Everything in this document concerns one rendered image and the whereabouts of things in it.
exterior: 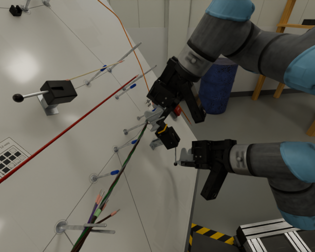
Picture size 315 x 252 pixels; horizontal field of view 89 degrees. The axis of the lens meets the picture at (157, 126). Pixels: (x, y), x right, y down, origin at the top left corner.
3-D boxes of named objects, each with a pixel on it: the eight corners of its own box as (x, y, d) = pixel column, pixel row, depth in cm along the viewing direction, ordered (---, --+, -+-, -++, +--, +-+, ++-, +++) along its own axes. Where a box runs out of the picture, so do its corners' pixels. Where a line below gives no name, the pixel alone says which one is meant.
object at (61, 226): (69, 224, 29) (119, 225, 21) (61, 235, 27) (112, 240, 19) (60, 218, 28) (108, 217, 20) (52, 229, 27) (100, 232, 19)
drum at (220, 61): (217, 100, 332) (228, 56, 282) (231, 113, 288) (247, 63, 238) (192, 102, 326) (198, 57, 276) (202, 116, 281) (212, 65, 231)
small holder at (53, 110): (-1, 98, 27) (9, 77, 23) (53, 93, 35) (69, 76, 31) (11, 123, 27) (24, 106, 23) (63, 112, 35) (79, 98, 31)
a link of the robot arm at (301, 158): (325, 197, 27) (312, 155, 25) (255, 187, 36) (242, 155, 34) (327, 169, 32) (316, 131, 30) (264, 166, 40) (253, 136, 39)
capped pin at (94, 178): (89, 177, 34) (114, 170, 30) (94, 173, 36) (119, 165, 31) (93, 183, 35) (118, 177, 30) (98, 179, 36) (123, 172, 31)
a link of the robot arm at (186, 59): (215, 58, 38) (212, 66, 32) (203, 74, 41) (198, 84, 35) (190, 40, 38) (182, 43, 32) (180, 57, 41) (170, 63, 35)
